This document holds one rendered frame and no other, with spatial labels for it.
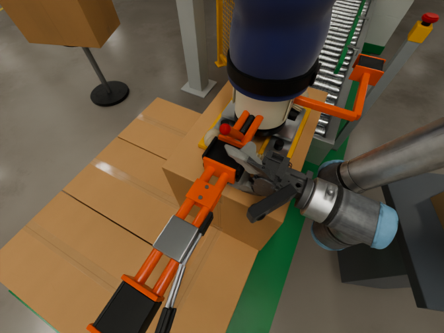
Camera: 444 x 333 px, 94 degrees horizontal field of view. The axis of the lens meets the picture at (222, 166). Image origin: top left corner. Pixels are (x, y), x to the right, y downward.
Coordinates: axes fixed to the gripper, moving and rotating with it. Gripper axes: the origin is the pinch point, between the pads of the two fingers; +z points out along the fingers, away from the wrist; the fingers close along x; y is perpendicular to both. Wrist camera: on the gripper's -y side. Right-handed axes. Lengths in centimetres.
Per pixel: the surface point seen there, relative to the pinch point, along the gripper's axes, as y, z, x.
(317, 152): 66, -29, -56
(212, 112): 27.1, 18.0, -13.3
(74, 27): 74, 159, -32
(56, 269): -46, 53, -53
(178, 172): -0.6, 14.8, -13.3
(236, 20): 21.1, 7.5, 21.9
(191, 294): -28, -1, -53
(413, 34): 122, -46, -11
